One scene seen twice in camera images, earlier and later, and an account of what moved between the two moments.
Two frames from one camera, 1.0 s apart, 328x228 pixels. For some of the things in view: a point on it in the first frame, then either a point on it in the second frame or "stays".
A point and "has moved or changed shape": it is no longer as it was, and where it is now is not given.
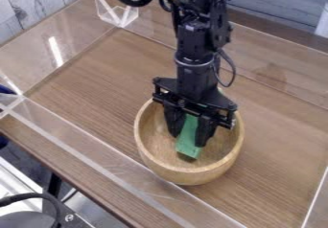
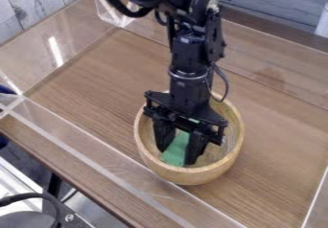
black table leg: (55, 185) stays
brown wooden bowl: (157, 145) stays
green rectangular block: (186, 143) has moved or changed shape
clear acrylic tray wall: (77, 76) stays
